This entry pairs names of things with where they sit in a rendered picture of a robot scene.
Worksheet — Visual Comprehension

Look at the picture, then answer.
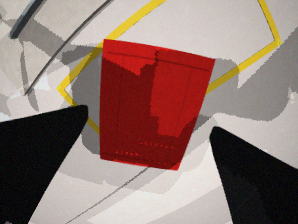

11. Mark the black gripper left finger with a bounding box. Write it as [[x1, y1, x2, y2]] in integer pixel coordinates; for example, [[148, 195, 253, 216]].
[[0, 104, 89, 224]]

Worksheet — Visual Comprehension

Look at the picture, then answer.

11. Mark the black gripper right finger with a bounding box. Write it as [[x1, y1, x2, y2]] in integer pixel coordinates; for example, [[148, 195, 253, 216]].
[[210, 125, 298, 224]]

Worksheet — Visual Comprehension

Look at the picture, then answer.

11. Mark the yellow flat bar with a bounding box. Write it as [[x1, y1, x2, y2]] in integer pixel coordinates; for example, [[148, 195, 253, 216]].
[[56, 0, 282, 135]]

